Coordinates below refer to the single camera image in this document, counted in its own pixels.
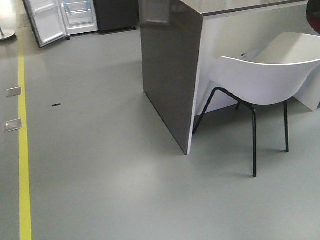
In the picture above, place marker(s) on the fridge door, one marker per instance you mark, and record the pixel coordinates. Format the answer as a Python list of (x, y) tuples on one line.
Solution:
[(46, 19)]

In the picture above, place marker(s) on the grey kitchen island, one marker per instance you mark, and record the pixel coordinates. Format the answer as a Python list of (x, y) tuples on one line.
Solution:
[(181, 40)]

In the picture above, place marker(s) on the white chair black legs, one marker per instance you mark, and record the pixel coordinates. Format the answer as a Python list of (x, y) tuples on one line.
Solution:
[(275, 75)]

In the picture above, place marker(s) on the metal floor plate far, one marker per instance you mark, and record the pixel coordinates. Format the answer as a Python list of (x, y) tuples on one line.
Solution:
[(15, 91)]

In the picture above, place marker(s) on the metal floor plate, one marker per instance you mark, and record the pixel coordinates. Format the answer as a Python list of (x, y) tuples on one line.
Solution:
[(15, 91), (12, 125)]

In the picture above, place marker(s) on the metal floor plate near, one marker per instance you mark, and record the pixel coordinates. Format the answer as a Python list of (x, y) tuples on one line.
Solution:
[(12, 125)]

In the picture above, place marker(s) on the silver floor lamp stand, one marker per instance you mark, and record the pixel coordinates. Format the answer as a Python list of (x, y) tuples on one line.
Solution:
[(6, 34)]

